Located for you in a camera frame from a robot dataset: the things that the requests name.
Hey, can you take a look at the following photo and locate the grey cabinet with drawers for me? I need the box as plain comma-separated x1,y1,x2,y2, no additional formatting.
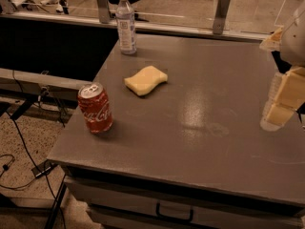
49,35,305,229

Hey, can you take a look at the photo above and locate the clear plastic water bottle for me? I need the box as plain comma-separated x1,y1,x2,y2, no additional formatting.
115,0,136,54

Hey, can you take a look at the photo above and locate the grey side bench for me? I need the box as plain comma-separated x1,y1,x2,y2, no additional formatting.
0,68,90,101

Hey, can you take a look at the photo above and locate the yellow sponge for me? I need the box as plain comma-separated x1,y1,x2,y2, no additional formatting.
124,66,168,96

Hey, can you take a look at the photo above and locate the black drawer handle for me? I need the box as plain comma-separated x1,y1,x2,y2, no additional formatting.
155,202,194,223

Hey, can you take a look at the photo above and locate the black floor cable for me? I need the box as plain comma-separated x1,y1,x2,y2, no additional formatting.
0,70,68,229

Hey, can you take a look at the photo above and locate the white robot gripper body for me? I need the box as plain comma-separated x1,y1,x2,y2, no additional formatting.
272,1,305,73

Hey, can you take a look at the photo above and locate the black power adapter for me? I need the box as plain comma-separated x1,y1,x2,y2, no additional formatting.
31,160,56,178

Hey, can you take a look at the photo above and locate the red Coca-Cola can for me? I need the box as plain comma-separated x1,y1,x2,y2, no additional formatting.
77,82,112,134

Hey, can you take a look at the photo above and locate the metal glass barrier rail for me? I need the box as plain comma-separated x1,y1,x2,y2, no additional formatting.
1,0,277,41

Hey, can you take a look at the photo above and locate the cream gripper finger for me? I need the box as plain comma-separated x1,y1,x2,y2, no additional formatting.
259,27,283,52
260,66,305,132

